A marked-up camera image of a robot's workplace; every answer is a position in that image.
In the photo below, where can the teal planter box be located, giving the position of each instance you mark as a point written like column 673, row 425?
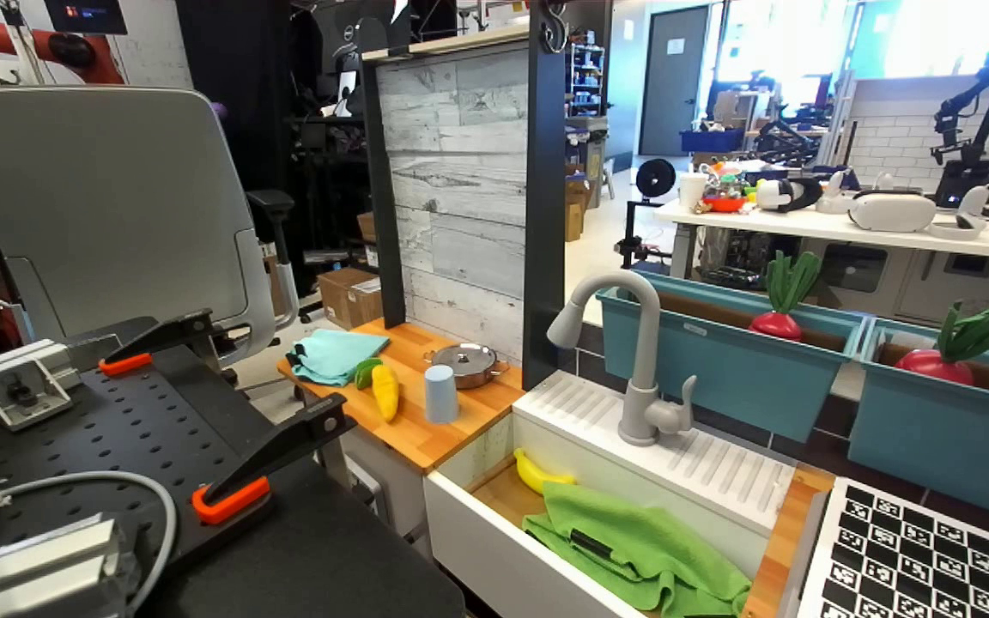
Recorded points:
column 952, row 441
column 734, row 372

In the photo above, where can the grey toy faucet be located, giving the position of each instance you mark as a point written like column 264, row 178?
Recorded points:
column 638, row 380

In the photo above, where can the black clamp orange tip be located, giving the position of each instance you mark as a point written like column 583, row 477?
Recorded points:
column 271, row 446
column 161, row 334

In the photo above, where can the white wood backsplash panel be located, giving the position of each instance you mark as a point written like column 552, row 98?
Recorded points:
column 462, row 194

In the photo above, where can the thin black frame post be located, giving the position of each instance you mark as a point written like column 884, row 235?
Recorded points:
column 385, row 208

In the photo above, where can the wide black frame post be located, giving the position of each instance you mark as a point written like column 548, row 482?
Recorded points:
column 543, row 208

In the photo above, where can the cardboard box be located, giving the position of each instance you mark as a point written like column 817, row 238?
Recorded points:
column 346, row 297

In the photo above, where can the red bowl of toys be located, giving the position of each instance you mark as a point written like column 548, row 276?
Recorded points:
column 722, row 201

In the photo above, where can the red pipe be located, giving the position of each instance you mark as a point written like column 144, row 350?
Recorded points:
column 48, row 47

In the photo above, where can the grey door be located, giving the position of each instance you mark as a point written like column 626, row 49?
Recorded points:
column 673, row 88

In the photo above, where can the black background robot arm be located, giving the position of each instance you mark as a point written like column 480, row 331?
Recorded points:
column 975, row 108

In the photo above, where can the aluminium bracket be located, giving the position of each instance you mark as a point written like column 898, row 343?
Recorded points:
column 34, row 566

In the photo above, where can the aluminium extrusion rail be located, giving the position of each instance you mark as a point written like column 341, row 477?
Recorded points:
column 13, row 383

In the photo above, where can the teal cloth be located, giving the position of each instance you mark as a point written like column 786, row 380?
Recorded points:
column 328, row 350

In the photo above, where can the white toy sink unit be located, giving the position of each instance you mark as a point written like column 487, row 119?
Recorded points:
column 702, row 466

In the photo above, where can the yellow toy banana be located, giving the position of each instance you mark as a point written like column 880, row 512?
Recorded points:
column 532, row 476

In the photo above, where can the wooden kitchen counter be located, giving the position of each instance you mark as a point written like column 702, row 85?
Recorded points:
column 425, row 434

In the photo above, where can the black white calibration board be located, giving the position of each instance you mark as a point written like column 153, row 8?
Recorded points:
column 919, row 562

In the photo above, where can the white VR headset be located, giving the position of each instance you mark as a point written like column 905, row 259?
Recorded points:
column 890, row 215

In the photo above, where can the green cloth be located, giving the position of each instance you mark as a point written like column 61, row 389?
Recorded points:
column 633, row 550

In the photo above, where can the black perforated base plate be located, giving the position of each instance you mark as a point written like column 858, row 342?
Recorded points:
column 116, row 425

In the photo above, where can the small silver pot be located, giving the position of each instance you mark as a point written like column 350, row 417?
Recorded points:
column 476, row 380

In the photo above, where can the grey-blue cup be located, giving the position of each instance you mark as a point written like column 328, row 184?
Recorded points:
column 440, row 396

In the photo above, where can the grey monitor back panel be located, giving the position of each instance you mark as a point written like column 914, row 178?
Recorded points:
column 104, row 208

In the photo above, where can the red toy radish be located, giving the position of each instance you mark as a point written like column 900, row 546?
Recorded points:
column 930, row 362
column 778, row 324

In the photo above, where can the white background table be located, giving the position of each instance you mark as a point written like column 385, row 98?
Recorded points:
column 815, row 225

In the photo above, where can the round black device on stand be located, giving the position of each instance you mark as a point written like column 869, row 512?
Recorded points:
column 658, row 178

